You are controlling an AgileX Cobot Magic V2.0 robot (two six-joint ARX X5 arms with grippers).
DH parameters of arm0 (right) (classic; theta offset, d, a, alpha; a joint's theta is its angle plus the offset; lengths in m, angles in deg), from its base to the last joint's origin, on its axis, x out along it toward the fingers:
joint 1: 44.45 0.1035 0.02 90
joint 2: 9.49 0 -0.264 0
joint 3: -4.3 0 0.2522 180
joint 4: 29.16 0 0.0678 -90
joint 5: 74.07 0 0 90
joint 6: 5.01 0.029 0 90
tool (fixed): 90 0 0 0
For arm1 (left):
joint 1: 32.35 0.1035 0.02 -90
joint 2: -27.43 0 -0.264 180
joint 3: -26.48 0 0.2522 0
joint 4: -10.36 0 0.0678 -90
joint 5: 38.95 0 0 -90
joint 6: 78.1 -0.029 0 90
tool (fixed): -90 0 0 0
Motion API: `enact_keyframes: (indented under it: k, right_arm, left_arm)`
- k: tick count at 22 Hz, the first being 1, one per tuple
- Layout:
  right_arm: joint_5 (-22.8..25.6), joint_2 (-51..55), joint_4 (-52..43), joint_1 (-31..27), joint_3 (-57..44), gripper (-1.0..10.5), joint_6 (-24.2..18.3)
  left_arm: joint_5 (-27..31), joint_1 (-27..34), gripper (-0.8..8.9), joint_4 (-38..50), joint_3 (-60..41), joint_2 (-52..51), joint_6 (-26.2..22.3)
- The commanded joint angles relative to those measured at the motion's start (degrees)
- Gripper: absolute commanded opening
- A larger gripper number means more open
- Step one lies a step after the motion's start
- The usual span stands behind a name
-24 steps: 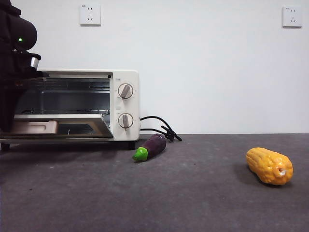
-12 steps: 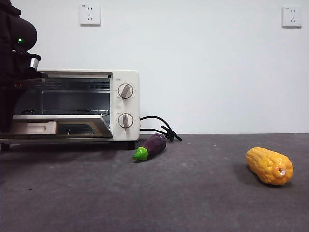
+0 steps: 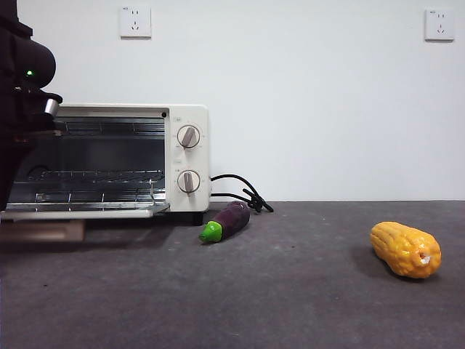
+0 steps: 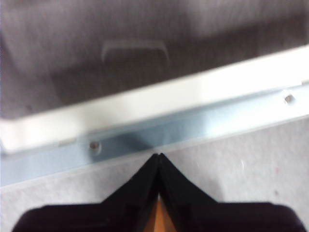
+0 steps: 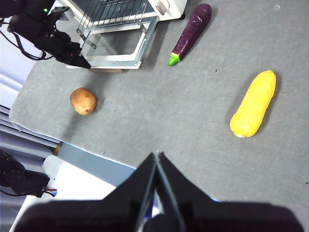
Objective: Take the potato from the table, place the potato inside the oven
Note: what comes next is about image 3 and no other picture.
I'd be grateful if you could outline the metal wire oven rack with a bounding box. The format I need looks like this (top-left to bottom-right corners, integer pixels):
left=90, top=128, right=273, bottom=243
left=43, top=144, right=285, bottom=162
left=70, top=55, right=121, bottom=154
left=27, top=169, right=166, bottom=185

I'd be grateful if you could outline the oven knob with long tick scale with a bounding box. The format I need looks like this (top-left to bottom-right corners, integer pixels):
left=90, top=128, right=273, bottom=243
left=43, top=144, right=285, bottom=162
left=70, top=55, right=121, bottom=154
left=177, top=125, right=202, bottom=150

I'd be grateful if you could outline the white wall socket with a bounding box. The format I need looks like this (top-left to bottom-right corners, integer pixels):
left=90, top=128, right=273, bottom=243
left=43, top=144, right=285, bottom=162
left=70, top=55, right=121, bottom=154
left=120, top=6, right=152, bottom=40
left=424, top=9, right=455, bottom=42

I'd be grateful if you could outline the yellow toy corn cob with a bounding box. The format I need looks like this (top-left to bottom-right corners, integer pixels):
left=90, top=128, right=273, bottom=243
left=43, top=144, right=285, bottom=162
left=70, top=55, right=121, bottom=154
left=369, top=221, right=442, bottom=281

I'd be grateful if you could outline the cream toaster oven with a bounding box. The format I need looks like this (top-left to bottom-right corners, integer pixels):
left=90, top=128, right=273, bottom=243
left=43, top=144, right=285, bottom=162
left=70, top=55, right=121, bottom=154
left=7, top=104, right=211, bottom=227

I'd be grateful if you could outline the purple toy eggplant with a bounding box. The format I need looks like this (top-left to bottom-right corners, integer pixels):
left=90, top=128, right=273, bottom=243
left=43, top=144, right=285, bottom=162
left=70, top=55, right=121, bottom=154
left=198, top=200, right=251, bottom=245

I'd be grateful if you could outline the black oven power cable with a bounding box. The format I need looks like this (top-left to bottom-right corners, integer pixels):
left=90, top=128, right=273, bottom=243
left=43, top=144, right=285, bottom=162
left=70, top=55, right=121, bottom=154
left=209, top=174, right=274, bottom=214

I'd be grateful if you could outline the glass oven door with handle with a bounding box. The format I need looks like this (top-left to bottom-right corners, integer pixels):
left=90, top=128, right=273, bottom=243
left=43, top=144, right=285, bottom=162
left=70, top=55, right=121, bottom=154
left=0, top=201, right=171, bottom=244

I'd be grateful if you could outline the oven knob with short tick scale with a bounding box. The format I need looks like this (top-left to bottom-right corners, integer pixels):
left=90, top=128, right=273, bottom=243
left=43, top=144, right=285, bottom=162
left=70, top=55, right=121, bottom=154
left=177, top=169, right=201, bottom=197

